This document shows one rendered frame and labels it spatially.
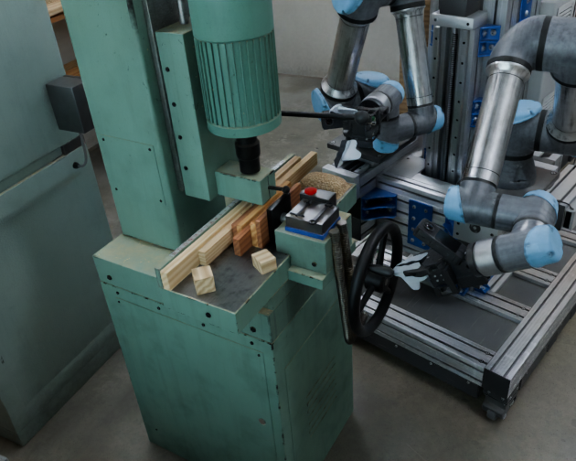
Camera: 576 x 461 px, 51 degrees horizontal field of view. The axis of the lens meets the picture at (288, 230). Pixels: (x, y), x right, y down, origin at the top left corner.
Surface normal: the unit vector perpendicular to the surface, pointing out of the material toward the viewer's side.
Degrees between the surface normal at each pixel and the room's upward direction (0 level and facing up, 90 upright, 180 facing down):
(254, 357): 90
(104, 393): 0
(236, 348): 90
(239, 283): 0
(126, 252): 0
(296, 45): 90
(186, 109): 90
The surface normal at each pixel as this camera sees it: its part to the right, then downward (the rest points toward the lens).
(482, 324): -0.07, -0.83
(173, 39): -0.50, 0.50
